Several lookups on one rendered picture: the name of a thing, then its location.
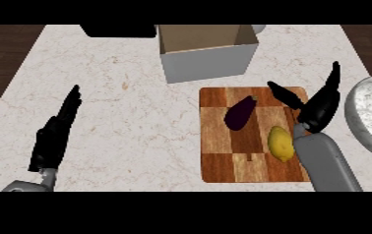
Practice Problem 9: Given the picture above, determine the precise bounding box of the grey metal bowl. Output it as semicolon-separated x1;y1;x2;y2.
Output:
343;76;372;152

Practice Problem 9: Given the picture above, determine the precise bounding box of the pale grey round object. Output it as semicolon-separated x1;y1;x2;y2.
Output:
250;24;267;34

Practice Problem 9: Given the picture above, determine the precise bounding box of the checkered wooden cutting board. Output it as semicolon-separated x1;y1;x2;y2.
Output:
198;86;313;184

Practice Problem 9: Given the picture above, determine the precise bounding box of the open cardboard box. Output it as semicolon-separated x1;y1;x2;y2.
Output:
157;24;260;85

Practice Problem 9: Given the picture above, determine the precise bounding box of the black appliance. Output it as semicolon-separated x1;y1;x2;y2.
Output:
78;24;158;38

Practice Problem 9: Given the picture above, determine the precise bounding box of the dark purple eggplant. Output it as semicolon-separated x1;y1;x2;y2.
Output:
223;94;260;132

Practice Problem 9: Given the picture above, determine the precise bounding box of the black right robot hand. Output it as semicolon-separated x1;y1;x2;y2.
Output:
266;60;341;135

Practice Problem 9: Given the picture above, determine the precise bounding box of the yellow lemon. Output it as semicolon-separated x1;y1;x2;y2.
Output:
266;125;297;163

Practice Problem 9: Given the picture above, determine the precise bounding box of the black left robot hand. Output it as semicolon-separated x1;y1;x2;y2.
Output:
27;84;83;173

